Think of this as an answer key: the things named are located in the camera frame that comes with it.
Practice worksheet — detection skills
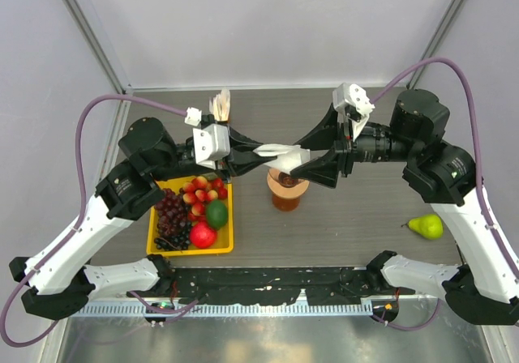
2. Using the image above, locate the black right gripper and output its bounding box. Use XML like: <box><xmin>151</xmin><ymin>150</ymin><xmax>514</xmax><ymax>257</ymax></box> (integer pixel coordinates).
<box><xmin>291</xmin><ymin>101</ymin><xmax>419</xmax><ymax>187</ymax></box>

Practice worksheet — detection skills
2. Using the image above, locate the round wooden dripper stand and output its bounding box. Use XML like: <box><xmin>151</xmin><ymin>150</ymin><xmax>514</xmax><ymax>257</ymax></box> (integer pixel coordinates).
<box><xmin>267</xmin><ymin>168</ymin><xmax>310</xmax><ymax>199</ymax></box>

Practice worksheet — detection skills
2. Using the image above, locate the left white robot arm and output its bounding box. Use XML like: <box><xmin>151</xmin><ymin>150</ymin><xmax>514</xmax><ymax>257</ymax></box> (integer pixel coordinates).
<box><xmin>9</xmin><ymin>117</ymin><xmax>282</xmax><ymax>320</ymax></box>

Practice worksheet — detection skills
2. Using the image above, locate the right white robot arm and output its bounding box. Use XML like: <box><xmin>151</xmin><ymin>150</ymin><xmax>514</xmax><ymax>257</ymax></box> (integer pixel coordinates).
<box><xmin>290</xmin><ymin>84</ymin><xmax>518</xmax><ymax>326</ymax></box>

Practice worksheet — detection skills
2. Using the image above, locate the green lime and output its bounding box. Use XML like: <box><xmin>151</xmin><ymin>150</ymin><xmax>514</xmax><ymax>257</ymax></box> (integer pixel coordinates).
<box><xmin>205</xmin><ymin>200</ymin><xmax>229</xmax><ymax>230</ymax></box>

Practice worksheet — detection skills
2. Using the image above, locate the red apple front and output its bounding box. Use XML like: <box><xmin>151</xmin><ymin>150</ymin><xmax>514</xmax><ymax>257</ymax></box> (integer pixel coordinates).
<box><xmin>190</xmin><ymin>221</ymin><xmax>217</xmax><ymax>249</ymax></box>

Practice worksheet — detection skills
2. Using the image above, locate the dark purple grape bunch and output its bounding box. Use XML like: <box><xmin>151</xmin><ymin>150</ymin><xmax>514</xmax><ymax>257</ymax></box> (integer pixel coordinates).
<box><xmin>154</xmin><ymin>189</ymin><xmax>192</xmax><ymax>251</ymax></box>

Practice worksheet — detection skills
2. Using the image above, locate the green pear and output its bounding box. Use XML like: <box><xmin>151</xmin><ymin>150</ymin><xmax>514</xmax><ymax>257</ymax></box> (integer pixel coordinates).
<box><xmin>403</xmin><ymin>214</ymin><xmax>444</xmax><ymax>240</ymax></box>

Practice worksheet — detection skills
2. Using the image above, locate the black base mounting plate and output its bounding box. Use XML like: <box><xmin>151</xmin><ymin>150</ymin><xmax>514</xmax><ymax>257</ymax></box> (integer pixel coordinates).
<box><xmin>132</xmin><ymin>267</ymin><xmax>397</xmax><ymax>306</ymax></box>

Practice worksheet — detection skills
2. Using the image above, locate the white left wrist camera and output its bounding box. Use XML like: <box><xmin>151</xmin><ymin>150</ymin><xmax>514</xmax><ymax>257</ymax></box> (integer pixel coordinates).
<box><xmin>184</xmin><ymin>107</ymin><xmax>230</xmax><ymax>170</ymax></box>

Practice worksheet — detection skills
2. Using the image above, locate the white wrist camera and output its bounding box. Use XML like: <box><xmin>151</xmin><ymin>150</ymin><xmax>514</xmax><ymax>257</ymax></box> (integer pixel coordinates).
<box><xmin>332</xmin><ymin>83</ymin><xmax>375</xmax><ymax>141</ymax></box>
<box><xmin>184</xmin><ymin>107</ymin><xmax>230</xmax><ymax>170</ymax></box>

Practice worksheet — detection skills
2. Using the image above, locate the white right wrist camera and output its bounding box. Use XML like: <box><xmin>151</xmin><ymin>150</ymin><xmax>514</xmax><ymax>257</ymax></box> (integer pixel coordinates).
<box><xmin>332</xmin><ymin>83</ymin><xmax>375</xmax><ymax>141</ymax></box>

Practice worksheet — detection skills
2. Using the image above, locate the white perforated cable rail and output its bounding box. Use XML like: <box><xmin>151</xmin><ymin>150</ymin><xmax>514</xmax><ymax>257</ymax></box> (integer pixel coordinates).
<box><xmin>74</xmin><ymin>299</ymin><xmax>373</xmax><ymax>318</ymax></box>

